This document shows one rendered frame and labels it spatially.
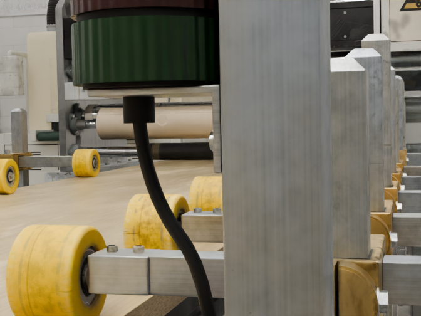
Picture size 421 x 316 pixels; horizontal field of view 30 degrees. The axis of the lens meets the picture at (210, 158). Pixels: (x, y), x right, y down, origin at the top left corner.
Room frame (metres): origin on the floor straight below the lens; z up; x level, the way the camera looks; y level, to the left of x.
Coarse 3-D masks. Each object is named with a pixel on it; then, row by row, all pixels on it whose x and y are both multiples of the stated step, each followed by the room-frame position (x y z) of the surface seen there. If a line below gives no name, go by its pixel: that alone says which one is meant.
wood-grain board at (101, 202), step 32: (32, 192) 1.78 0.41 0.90; (64, 192) 1.77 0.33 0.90; (96, 192) 1.75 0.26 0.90; (128, 192) 1.74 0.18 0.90; (0, 224) 1.24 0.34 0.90; (32, 224) 1.23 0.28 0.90; (64, 224) 1.23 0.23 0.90; (96, 224) 1.22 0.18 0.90; (0, 256) 0.95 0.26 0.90; (0, 288) 0.76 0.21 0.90
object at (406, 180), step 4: (404, 176) 1.28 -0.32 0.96; (408, 176) 1.28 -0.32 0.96; (412, 176) 1.28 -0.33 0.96; (416, 176) 1.28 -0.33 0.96; (420, 176) 1.28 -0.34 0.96; (404, 180) 1.27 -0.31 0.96; (408, 180) 1.27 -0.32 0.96; (412, 180) 1.27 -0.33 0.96; (416, 180) 1.27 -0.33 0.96; (420, 180) 1.26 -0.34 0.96; (404, 184) 1.27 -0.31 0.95; (408, 184) 1.27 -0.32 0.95; (412, 184) 1.27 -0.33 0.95; (416, 184) 1.27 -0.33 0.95; (420, 184) 1.26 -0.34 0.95; (408, 188) 1.27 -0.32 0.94; (412, 188) 1.27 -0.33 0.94; (416, 188) 1.27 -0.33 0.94; (420, 188) 1.26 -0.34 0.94
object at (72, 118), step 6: (72, 66) 3.12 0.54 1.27; (66, 72) 3.09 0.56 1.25; (72, 72) 3.11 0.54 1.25; (72, 78) 3.13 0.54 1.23; (78, 108) 3.17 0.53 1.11; (72, 114) 3.11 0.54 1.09; (78, 114) 3.15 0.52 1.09; (72, 120) 3.10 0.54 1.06; (72, 126) 3.10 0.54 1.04; (72, 132) 3.13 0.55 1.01; (78, 132) 3.15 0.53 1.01; (72, 150) 3.10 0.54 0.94
